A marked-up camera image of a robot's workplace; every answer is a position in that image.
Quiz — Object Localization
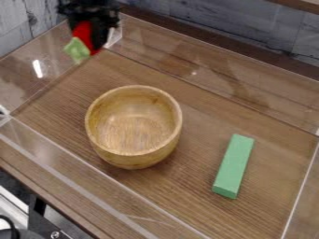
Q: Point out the green rectangular block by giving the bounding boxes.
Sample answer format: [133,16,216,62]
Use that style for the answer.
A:
[212,134,254,199]

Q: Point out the clear acrylic enclosure wall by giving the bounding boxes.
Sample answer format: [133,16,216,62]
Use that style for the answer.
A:
[0,112,210,239]

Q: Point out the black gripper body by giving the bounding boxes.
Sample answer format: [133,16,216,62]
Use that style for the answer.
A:
[57,0,120,27]

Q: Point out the black cable lower left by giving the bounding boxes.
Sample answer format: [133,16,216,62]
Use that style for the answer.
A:
[0,214,23,239]

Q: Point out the red plush fruit green leaves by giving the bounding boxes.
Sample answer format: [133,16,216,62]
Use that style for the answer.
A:
[64,21,100,63]

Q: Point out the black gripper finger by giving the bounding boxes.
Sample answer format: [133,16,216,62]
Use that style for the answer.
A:
[91,23,109,52]
[67,18,80,35]

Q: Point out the wooden bowl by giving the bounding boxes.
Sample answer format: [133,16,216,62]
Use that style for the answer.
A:
[84,85,183,170]

